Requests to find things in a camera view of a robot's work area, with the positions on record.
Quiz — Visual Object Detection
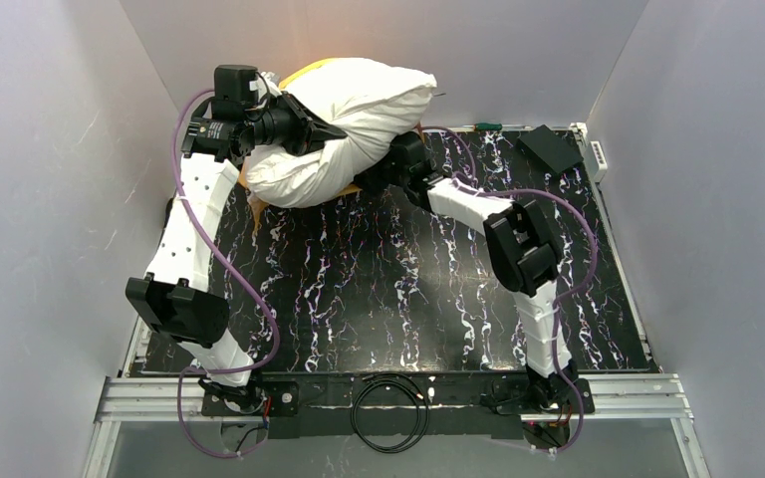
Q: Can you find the white pillow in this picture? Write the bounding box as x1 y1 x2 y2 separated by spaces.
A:
244 57 438 210

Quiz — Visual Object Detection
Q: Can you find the orange printed pillowcase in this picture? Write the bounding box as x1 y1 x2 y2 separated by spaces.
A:
237 58 423 229

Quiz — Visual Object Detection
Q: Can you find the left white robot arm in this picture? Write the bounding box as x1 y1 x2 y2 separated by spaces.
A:
126 65 346 388

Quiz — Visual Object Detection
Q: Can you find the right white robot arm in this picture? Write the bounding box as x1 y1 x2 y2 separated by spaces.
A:
354 131 571 378

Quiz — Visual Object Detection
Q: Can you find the black flat pad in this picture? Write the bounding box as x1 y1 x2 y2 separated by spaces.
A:
516 124 584 174

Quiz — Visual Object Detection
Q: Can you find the white power strip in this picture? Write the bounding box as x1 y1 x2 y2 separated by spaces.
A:
586 140 609 183

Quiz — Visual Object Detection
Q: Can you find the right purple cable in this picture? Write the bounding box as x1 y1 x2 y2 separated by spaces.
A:
421 124 601 456

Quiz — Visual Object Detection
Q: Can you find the purple cable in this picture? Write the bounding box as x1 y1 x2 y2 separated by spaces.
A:
421 124 601 456
170 89 282 460

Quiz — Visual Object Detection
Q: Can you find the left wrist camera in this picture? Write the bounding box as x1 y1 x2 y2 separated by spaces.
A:
257 72 282 101

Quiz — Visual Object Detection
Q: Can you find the green handled screwdriver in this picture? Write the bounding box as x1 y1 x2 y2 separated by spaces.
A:
473 122 503 131

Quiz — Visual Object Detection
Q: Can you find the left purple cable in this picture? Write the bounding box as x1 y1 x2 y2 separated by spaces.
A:
170 89 282 460

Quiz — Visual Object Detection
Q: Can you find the black cable loop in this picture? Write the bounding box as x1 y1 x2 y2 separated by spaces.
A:
350 372 431 455

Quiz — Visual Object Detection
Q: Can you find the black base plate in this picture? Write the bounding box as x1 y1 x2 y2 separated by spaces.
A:
198 371 595 441

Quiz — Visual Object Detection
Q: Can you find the aluminium frame rail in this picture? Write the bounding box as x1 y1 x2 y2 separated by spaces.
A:
82 373 710 477

